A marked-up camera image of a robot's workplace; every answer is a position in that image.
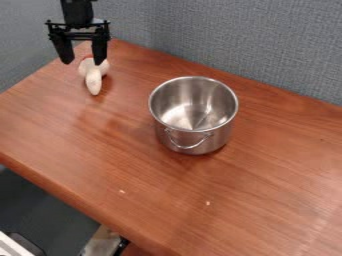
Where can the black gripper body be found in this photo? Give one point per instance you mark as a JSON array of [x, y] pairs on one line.
[[79, 26]]

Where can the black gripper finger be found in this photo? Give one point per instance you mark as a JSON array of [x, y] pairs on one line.
[[99, 48], [63, 47]]

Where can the white toy mushroom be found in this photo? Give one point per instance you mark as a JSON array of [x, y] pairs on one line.
[[92, 73]]

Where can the stainless steel pot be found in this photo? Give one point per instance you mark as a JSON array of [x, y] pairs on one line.
[[194, 109]]

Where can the white and black floor object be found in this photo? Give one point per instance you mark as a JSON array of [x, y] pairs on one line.
[[16, 245]]

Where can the table leg bracket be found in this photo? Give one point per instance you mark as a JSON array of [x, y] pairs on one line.
[[106, 243]]

